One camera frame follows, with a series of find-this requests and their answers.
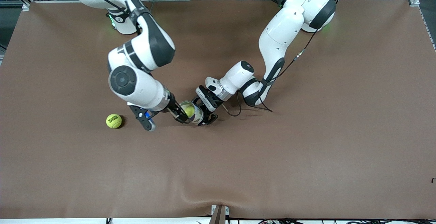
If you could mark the clear Wilson tennis ball can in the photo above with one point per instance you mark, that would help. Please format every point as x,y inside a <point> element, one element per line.
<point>198,116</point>

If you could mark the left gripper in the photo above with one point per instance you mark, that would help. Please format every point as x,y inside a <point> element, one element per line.
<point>208,102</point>

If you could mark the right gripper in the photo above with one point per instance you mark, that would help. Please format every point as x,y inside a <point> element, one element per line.
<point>173,106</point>

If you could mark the metal camera mast bracket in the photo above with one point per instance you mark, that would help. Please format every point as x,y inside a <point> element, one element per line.
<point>219,215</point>

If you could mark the yellow tennis ball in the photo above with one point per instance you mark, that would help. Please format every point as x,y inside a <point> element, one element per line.
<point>188,110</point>
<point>113,121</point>

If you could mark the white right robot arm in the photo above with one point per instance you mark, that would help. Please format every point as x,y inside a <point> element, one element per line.
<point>150,43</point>

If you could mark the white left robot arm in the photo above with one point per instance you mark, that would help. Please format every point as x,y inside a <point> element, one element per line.
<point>282,36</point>

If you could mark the brown table cover cloth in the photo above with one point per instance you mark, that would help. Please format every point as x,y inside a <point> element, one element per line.
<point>218,166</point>

